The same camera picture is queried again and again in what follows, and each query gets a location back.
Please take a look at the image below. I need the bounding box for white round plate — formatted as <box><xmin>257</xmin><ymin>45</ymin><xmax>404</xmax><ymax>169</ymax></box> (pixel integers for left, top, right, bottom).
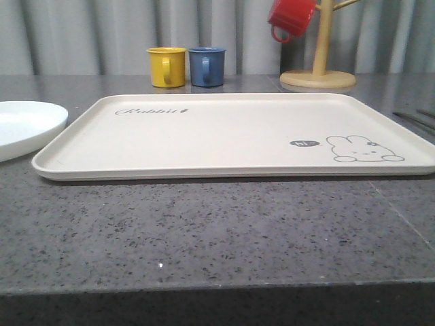
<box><xmin>1</xmin><ymin>101</ymin><xmax>69</xmax><ymax>162</ymax></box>

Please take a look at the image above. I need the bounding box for silver metal chopstick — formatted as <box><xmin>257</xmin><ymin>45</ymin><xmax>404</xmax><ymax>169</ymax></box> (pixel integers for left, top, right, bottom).
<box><xmin>417</xmin><ymin>109</ymin><xmax>435</xmax><ymax>119</ymax></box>
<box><xmin>394</xmin><ymin>112</ymin><xmax>434</xmax><ymax>131</ymax></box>

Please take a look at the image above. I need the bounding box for beige rabbit serving tray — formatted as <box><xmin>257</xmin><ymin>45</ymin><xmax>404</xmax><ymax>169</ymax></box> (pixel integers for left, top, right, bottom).
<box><xmin>32</xmin><ymin>93</ymin><xmax>434</xmax><ymax>181</ymax></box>

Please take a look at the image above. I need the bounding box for blue enamel mug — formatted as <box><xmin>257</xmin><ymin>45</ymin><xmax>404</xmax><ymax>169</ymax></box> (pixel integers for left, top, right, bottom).
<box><xmin>188</xmin><ymin>47</ymin><xmax>226</xmax><ymax>88</ymax></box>

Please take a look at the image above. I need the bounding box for yellow enamel mug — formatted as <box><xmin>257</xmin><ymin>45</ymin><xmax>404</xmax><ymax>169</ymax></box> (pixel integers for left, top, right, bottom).
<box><xmin>147</xmin><ymin>47</ymin><xmax>186</xmax><ymax>88</ymax></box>

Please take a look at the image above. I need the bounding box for wooden mug tree stand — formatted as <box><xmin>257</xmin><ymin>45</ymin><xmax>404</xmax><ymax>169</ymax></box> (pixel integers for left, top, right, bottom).
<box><xmin>279</xmin><ymin>0</ymin><xmax>358</xmax><ymax>90</ymax></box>

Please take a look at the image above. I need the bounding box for red enamel mug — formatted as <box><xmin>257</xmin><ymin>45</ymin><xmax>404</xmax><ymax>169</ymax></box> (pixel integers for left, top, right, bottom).
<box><xmin>268</xmin><ymin>0</ymin><xmax>317</xmax><ymax>43</ymax></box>

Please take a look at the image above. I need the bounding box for grey pleated curtain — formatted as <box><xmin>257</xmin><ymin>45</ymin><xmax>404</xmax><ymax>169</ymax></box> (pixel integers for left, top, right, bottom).
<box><xmin>1</xmin><ymin>1</ymin><xmax>434</xmax><ymax>75</ymax></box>

